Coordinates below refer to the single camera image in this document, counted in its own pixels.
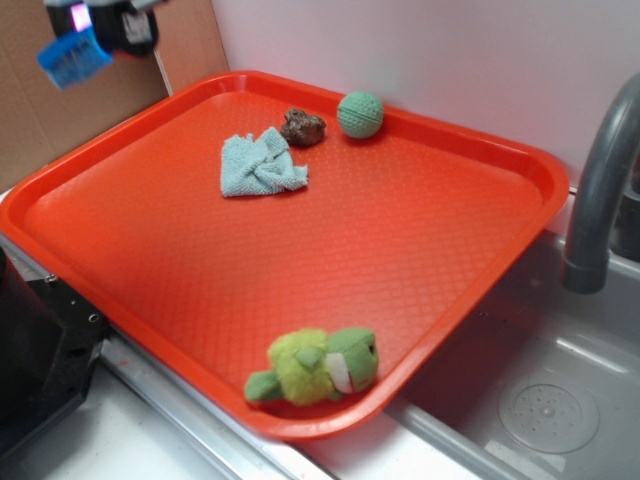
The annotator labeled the brown rock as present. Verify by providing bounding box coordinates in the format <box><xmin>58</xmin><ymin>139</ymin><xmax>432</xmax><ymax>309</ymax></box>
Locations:
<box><xmin>280</xmin><ymin>108</ymin><xmax>326</xmax><ymax>147</ymax></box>

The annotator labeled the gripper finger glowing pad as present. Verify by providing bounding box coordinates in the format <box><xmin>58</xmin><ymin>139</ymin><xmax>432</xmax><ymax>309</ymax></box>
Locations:
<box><xmin>45</xmin><ymin>3</ymin><xmax>93</xmax><ymax>38</ymax></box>
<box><xmin>94</xmin><ymin>2</ymin><xmax>159</xmax><ymax>56</ymax></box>

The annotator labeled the light green cloth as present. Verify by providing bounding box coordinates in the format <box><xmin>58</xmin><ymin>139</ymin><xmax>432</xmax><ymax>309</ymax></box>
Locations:
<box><xmin>220</xmin><ymin>127</ymin><xmax>308</xmax><ymax>198</ymax></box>

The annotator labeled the green plush turtle toy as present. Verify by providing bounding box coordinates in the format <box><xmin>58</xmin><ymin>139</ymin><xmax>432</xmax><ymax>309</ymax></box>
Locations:
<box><xmin>244</xmin><ymin>327</ymin><xmax>379</xmax><ymax>406</ymax></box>

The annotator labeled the brown cardboard panel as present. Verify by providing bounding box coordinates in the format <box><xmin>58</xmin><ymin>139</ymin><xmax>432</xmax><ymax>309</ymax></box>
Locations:
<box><xmin>1</xmin><ymin>1</ymin><xmax>228</xmax><ymax>191</ymax></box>

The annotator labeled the green rubber ball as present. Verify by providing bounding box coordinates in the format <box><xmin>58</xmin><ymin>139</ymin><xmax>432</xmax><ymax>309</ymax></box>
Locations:
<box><xmin>337</xmin><ymin>91</ymin><xmax>384</xmax><ymax>140</ymax></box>

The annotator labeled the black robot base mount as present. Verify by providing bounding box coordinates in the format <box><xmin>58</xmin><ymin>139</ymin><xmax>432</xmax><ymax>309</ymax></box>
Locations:
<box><xmin>1</xmin><ymin>252</ymin><xmax>107</xmax><ymax>459</ymax></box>

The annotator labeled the red plastic tray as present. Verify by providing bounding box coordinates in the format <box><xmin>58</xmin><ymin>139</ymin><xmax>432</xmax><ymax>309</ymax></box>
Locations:
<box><xmin>1</xmin><ymin>72</ymin><xmax>569</xmax><ymax>441</ymax></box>

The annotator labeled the grey toy sink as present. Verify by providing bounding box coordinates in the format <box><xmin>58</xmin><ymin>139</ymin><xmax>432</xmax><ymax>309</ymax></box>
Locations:
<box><xmin>389</xmin><ymin>184</ymin><xmax>640</xmax><ymax>480</ymax></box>

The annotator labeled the grey faucet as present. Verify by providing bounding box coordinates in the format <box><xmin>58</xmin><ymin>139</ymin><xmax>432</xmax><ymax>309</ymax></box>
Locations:
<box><xmin>561</xmin><ymin>75</ymin><xmax>639</xmax><ymax>294</ymax></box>

